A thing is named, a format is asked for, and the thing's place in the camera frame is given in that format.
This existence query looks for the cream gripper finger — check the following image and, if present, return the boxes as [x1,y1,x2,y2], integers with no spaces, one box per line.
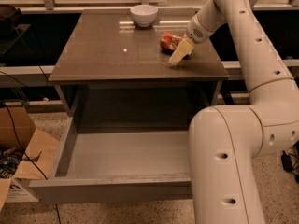
[169,38,194,66]

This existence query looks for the black cable on floor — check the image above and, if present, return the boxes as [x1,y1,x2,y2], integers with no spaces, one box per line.
[0,68,63,224]

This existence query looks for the grey cabinet with glossy top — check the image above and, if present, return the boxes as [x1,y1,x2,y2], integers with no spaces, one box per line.
[48,8,230,117]

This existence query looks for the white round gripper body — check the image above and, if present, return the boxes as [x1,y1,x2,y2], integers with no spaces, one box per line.
[185,15,213,44]

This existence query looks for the red coke can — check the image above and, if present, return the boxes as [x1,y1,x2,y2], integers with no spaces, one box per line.
[160,32,182,51]

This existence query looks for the white ceramic bowl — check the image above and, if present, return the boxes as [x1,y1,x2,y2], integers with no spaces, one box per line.
[130,5,158,27]

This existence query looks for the brown cardboard box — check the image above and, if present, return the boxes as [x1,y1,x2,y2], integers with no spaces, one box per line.
[0,107,60,210]

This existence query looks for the open grey top drawer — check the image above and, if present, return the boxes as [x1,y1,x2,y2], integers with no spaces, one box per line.
[28,85,226,205]

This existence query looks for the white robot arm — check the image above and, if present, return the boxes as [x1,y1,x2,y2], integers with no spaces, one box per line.
[170,0,299,224]

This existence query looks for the black power adapter with cable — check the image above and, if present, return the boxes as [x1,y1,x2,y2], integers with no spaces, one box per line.
[280,151,299,183]

